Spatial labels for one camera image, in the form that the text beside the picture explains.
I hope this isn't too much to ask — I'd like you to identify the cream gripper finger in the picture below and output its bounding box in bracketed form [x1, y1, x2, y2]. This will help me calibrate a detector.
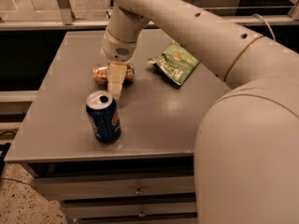
[107, 61, 127, 99]

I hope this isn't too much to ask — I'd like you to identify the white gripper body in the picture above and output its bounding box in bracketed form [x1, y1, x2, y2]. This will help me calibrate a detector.
[103, 28, 137, 61]

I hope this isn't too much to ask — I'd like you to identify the orange soda can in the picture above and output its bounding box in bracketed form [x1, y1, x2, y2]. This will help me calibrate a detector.
[93, 62, 135, 85]

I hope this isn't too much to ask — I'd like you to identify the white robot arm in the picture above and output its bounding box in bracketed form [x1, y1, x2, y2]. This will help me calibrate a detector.
[104, 0, 299, 224]

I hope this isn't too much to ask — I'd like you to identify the blue Pepsi can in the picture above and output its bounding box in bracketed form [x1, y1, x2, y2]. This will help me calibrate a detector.
[86, 91, 121, 143]

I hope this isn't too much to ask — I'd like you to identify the green chip bag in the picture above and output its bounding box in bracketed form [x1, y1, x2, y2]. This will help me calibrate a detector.
[147, 41, 200, 86]

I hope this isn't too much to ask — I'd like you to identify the metal window railing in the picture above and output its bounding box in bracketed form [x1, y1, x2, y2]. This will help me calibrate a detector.
[0, 0, 299, 31]

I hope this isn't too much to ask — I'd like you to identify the grey drawer cabinet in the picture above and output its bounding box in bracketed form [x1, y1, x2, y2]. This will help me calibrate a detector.
[6, 29, 227, 224]

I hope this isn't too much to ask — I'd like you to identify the top grey drawer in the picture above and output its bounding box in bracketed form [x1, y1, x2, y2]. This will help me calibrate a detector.
[30, 171, 195, 201]

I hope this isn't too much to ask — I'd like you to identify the grey drawer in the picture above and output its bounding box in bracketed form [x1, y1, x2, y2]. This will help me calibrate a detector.
[61, 197, 196, 218]
[30, 171, 195, 201]

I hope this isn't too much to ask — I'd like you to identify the middle grey drawer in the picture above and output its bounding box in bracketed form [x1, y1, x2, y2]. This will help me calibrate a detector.
[61, 197, 196, 218]

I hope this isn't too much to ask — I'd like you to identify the black floor cable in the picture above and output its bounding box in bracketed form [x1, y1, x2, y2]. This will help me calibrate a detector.
[0, 131, 32, 187]

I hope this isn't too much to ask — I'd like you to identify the white cable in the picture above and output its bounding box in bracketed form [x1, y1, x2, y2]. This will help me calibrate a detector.
[251, 13, 278, 42]

